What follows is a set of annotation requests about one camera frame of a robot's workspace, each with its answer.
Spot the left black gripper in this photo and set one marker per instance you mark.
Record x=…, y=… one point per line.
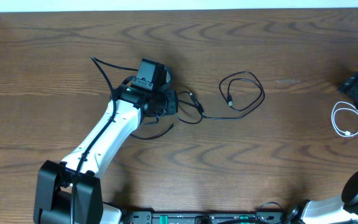
x=173, y=107

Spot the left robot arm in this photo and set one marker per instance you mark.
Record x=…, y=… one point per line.
x=69, y=191

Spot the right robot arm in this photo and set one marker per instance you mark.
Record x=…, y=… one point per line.
x=342, y=208

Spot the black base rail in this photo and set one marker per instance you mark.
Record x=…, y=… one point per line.
x=136, y=215

